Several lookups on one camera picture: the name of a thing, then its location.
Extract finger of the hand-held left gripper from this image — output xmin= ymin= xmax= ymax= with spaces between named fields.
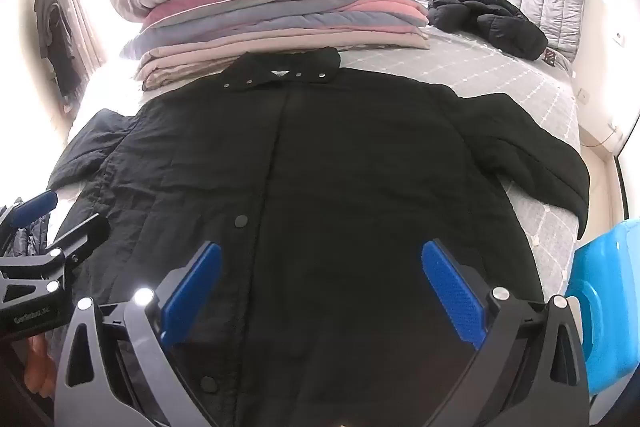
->
xmin=0 ymin=190 xmax=59 ymax=238
xmin=30 ymin=213 xmax=112 ymax=295

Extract pink folded blanket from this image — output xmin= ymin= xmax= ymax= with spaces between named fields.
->
xmin=345 ymin=0 xmax=428 ymax=28

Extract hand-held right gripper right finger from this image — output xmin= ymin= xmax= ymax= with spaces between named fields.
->
xmin=421 ymin=239 xmax=591 ymax=427

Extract bed with grey checked sheet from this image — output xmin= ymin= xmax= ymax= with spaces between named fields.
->
xmin=65 ymin=0 xmax=588 ymax=308

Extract dark hanging clothes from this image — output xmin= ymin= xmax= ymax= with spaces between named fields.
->
xmin=34 ymin=0 xmax=83 ymax=98

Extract blue plastic stool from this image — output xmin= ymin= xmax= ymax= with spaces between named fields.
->
xmin=565 ymin=218 xmax=640 ymax=400

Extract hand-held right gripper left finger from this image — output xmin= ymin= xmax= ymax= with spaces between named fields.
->
xmin=54 ymin=242 xmax=223 ymax=427

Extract blue-grey folded blanket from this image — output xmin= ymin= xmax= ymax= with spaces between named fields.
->
xmin=120 ymin=0 xmax=428 ymax=60

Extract black puffer jacket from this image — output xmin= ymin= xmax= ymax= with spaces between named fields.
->
xmin=427 ymin=0 xmax=551 ymax=60

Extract black long coat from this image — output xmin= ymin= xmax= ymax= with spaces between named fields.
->
xmin=47 ymin=47 xmax=591 ymax=427

